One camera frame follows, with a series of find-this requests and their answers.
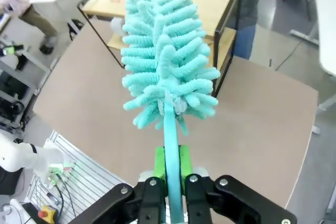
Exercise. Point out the red emergency stop button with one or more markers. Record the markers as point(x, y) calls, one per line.
point(46, 211)

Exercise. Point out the white slotted mounting plate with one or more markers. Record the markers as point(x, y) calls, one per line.
point(86, 171)

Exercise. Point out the grey equipment rack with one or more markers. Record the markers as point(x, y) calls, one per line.
point(15, 90)

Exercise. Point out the white roll in shelf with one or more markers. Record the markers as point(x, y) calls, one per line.
point(117, 26)

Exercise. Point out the wooden shelf black metal frame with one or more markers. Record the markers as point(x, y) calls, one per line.
point(220, 1)

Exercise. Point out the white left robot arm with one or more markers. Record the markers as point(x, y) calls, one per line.
point(23, 155)

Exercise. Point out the black chair base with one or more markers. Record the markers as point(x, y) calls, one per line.
point(75, 28)

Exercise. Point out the teal microfibre duster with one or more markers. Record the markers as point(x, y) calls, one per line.
point(168, 58)

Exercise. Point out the person in khaki trousers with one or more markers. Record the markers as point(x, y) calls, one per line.
point(42, 22)

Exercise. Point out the person in grey sweater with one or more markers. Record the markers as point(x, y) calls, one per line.
point(249, 9)

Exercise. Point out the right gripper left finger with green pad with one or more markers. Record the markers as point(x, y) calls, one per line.
point(151, 197)

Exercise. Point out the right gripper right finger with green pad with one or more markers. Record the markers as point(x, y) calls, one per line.
point(195, 197)

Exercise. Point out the finger of the green left gripper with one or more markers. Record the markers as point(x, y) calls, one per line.
point(8, 50)

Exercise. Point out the white desk with metal legs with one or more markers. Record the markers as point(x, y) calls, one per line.
point(325, 24)

